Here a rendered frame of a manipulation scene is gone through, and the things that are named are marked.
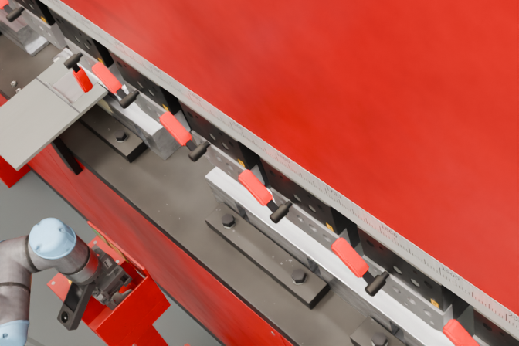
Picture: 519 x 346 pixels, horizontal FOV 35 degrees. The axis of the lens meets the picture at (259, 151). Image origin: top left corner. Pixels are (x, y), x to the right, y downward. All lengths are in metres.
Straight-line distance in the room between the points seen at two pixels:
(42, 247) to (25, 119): 0.42
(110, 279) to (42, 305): 1.15
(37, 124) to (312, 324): 0.76
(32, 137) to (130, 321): 0.46
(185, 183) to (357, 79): 1.00
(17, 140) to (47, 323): 1.07
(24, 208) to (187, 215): 1.44
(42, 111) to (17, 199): 1.28
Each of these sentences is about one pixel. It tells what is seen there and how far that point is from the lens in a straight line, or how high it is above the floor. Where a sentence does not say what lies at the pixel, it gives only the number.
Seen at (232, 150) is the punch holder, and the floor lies 1.24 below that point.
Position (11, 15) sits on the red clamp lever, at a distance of 1.84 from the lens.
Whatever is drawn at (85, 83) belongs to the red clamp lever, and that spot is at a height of 1.13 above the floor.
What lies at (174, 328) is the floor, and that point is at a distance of 2.67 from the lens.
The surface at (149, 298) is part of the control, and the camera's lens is 1.86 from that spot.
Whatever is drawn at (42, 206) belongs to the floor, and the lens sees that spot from 3.11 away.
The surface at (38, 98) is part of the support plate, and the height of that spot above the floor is 1.00.
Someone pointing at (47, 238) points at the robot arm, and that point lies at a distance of 1.60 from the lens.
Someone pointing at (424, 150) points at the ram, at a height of 1.59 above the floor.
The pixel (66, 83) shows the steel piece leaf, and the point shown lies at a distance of 1.95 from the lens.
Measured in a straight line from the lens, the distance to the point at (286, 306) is 1.62.
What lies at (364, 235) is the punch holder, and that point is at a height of 1.27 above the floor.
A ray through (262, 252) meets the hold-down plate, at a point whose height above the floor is 0.91.
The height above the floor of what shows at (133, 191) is 0.87.
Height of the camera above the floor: 2.31
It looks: 52 degrees down
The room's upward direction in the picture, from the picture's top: 21 degrees counter-clockwise
